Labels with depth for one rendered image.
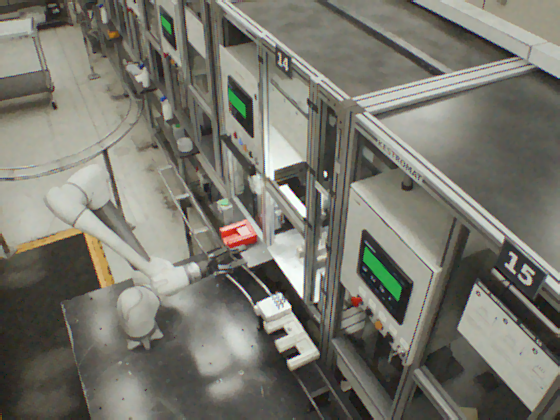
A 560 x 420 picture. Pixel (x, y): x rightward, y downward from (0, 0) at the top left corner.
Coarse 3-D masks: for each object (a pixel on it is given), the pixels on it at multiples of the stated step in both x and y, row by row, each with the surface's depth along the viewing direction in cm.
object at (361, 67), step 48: (240, 0) 227; (288, 0) 229; (336, 0) 229; (384, 0) 231; (432, 0) 213; (288, 48) 184; (336, 48) 190; (384, 48) 190; (432, 48) 191; (480, 48) 193; (528, 48) 178; (336, 96) 158; (384, 96) 159; (336, 144) 166; (336, 192) 177; (288, 288) 309
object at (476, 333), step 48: (384, 192) 153; (480, 240) 121; (480, 288) 125; (336, 336) 223; (432, 336) 153; (480, 336) 131; (528, 336) 114; (384, 384) 194; (480, 384) 138; (528, 384) 119
